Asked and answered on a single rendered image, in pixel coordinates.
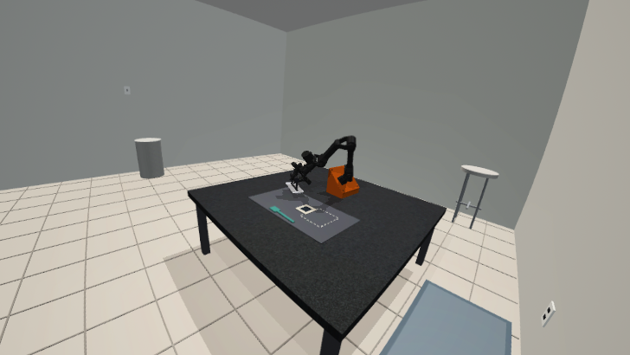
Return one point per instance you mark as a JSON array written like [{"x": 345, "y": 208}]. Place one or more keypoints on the cream square tile with dark rectangle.
[{"x": 306, "y": 209}]

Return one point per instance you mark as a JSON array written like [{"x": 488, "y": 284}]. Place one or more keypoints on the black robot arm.
[{"x": 323, "y": 158}]

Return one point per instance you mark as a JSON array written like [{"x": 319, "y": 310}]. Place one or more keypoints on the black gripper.
[{"x": 303, "y": 171}]

